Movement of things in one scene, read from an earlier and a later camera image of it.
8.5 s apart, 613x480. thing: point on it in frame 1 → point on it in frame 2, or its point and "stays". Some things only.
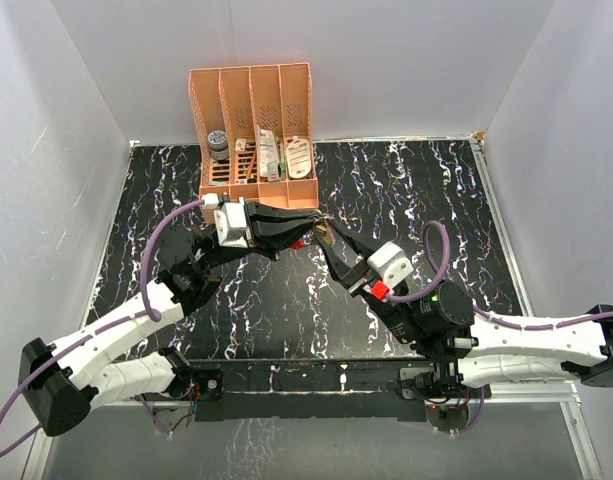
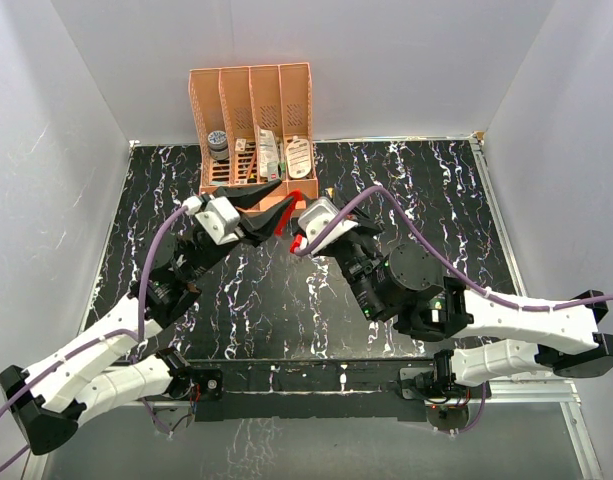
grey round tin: (217, 143) stays
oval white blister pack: (298, 155) stays
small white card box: (240, 145) stays
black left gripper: (268, 233) → (249, 196)
